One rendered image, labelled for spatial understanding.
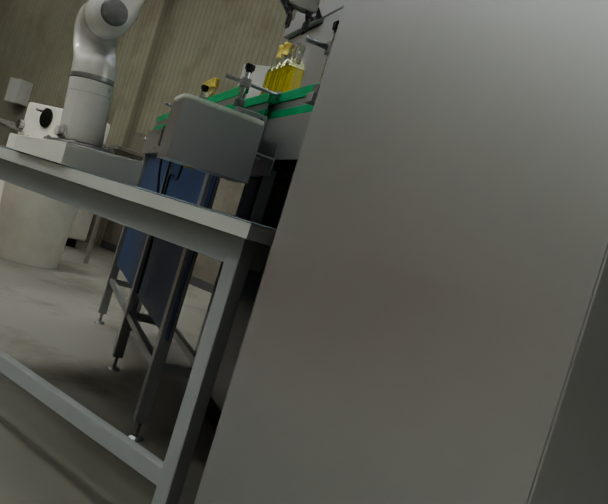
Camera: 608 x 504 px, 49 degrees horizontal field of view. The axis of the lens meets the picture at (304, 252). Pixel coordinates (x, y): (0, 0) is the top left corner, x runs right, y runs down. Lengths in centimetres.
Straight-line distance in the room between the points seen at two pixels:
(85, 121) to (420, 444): 149
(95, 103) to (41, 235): 316
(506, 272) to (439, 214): 14
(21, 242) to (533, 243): 464
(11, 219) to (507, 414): 468
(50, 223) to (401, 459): 450
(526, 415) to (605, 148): 21
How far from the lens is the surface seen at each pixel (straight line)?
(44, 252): 509
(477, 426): 59
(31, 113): 721
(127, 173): 195
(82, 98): 195
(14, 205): 507
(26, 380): 193
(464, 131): 72
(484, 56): 75
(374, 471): 71
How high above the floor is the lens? 75
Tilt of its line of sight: 1 degrees down
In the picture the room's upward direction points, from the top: 17 degrees clockwise
